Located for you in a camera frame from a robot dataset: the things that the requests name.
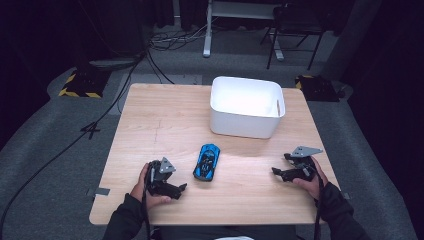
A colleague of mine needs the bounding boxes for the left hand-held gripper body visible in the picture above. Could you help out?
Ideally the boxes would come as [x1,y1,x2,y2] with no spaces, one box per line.
[145,156,183,200]

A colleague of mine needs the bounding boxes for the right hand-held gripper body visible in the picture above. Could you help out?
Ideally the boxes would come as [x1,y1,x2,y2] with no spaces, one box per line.
[281,145,324,183]

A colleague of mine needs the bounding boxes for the blue toy car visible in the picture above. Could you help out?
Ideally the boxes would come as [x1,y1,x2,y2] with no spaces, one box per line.
[192,143,221,183]

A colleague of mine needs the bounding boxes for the white plastic bin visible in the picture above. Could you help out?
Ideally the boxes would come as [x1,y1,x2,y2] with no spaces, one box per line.
[209,75,287,140]

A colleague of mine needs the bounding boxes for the person's left hand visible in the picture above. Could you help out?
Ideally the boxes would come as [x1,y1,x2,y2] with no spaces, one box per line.
[130,162,173,211]

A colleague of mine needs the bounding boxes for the person's right hand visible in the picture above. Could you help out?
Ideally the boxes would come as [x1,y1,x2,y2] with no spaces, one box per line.
[292,156,330,201]

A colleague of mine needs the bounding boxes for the person's dark torso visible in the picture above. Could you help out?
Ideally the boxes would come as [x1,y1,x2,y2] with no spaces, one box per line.
[149,225,298,240]

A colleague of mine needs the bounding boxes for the striped black stand base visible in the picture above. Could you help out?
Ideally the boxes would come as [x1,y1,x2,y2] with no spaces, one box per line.
[294,74,342,103]
[58,67,112,100]

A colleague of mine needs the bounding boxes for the black chair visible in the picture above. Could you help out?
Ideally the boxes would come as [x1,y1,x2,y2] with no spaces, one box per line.
[259,2,327,72]

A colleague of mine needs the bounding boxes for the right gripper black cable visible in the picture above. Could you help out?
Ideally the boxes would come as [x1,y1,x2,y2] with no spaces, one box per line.
[312,173,325,240]

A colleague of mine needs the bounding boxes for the long black floor cable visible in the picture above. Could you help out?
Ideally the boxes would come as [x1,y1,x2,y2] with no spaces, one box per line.
[0,49,149,234]

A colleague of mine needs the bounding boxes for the short black floor cable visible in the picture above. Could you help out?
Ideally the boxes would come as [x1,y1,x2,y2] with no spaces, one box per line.
[145,49,176,85]

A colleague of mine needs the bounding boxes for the bundle of floor cables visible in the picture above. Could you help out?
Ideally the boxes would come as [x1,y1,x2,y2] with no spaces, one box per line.
[146,23,209,53]

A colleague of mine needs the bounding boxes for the white desk frame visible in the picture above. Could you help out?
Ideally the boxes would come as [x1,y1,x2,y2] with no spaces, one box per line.
[201,0,286,62]

